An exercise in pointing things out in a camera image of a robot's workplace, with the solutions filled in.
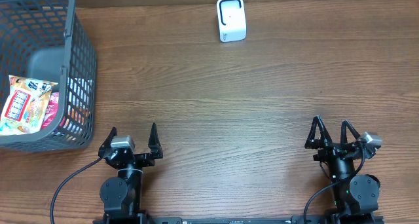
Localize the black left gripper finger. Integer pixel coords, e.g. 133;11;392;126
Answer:
148;123;163;159
98;127;117;158

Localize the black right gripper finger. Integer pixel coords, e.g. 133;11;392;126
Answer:
340;119;361;145
304;115;333;149

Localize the red purple pad pack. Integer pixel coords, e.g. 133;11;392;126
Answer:
41;92;60;130

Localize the yellow snack bag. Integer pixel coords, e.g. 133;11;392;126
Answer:
1;75;57;136

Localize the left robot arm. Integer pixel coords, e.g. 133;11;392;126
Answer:
94;124;164;223

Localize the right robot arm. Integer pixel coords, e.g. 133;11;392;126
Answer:
302;116;384;223

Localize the white barcode scanner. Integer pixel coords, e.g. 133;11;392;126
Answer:
216;0;247;43

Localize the grey plastic shopping basket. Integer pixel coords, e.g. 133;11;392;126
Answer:
1;0;98;152

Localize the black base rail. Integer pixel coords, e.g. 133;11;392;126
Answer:
92;215;385;224

